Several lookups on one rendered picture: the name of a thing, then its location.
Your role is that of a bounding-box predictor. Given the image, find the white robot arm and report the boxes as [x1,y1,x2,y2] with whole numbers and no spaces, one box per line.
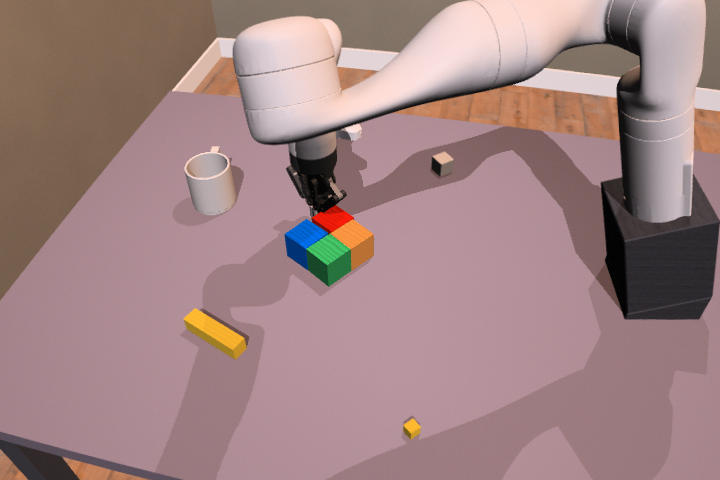
[232,0,706,223]

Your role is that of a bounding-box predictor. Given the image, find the blue cube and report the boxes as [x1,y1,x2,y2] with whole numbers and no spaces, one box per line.
[285,219,328,270]

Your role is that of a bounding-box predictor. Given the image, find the grey cylinder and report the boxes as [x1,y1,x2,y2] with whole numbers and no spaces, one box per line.
[184,146,236,215]

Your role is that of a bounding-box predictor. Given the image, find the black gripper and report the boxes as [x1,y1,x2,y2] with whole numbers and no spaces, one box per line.
[286,147,347,220]

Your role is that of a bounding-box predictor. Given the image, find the green cube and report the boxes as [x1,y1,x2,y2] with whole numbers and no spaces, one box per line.
[306,234,351,287]

